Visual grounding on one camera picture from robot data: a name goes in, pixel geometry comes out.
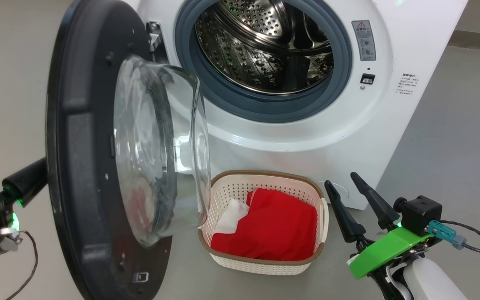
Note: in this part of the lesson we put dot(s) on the grey warning sticker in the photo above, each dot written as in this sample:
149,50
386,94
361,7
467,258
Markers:
363,40

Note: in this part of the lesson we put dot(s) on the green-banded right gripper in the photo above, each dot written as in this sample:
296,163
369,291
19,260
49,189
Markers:
386,250

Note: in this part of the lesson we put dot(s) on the black printed text sticker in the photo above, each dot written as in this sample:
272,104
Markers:
407,84

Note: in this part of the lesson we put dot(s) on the cream basket with brown rim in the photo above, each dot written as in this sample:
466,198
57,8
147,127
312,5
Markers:
261,264

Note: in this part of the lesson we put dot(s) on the round white filter cover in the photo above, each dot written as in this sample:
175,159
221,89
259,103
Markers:
340,189

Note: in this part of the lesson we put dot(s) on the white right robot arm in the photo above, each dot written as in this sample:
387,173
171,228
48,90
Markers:
431,283

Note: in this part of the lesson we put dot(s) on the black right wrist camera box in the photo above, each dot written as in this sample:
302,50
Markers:
421,212

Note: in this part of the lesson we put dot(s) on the black round glass washer door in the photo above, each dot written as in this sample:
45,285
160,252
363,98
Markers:
81,166

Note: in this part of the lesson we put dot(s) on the grey rubber door gasket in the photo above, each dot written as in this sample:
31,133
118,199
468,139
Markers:
265,106

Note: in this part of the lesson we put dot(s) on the black door lock slot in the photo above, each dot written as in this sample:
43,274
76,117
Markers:
368,78

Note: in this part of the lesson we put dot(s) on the metal door hinge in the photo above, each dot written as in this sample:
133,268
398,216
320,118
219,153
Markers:
153,37

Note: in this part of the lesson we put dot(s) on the red and white garment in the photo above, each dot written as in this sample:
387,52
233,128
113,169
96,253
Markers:
277,229

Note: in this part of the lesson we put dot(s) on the white front-load washing machine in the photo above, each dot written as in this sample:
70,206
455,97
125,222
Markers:
298,137

